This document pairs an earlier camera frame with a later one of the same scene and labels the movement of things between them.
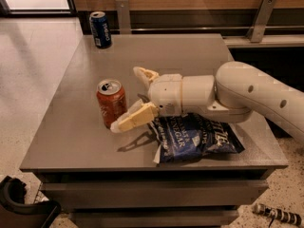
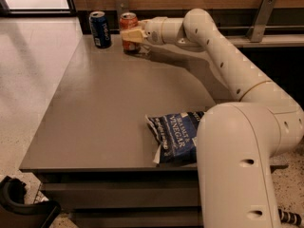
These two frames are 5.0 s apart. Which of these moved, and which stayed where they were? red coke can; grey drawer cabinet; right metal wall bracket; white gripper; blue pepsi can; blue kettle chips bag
Moved: red coke can; white gripper
Stayed: grey drawer cabinet; right metal wall bracket; blue kettle chips bag; blue pepsi can
